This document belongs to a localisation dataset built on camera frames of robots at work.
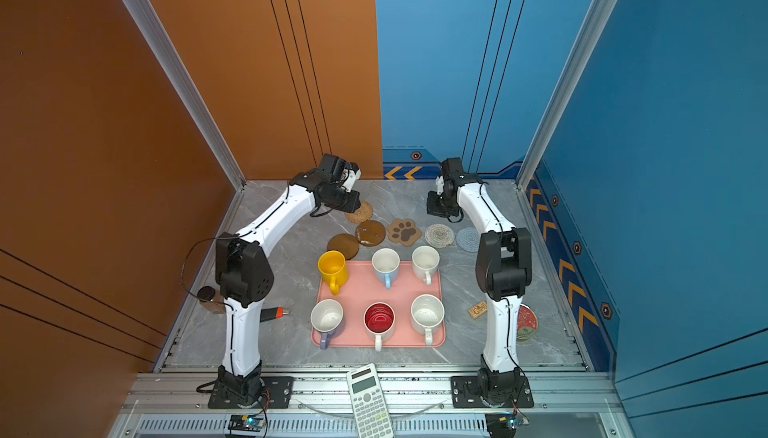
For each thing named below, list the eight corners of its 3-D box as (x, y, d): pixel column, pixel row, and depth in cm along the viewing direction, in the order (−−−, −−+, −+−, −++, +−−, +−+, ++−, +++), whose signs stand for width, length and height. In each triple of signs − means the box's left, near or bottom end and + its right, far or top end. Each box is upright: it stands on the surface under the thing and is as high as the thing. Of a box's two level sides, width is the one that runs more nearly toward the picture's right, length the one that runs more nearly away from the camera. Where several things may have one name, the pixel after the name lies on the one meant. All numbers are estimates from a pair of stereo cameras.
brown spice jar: (212, 315, 89) (193, 300, 80) (217, 300, 91) (200, 285, 83) (228, 315, 89) (211, 300, 80) (233, 300, 91) (217, 285, 83)
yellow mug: (320, 297, 91) (314, 284, 83) (326, 265, 98) (320, 250, 90) (345, 297, 91) (341, 284, 83) (348, 265, 98) (345, 250, 90)
